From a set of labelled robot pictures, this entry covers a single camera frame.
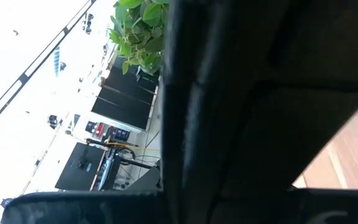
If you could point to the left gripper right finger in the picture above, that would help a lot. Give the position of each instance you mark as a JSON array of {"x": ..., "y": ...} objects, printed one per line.
[{"x": 228, "y": 177}]

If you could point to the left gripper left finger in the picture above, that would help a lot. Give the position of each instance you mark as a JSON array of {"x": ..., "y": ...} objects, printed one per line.
[{"x": 149, "y": 182}]

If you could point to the black rubber slide sandal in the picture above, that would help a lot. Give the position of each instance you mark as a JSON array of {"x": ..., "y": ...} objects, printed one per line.
[{"x": 179, "y": 62}]

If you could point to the black ceiling light track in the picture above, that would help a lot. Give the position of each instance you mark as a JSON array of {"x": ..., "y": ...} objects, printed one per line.
[{"x": 23, "y": 77}]

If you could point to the green potted plant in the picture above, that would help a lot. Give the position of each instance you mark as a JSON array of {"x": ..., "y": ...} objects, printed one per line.
[{"x": 141, "y": 18}]

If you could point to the black partition wall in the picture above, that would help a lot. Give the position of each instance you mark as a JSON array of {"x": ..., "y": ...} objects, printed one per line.
[{"x": 123, "y": 102}]

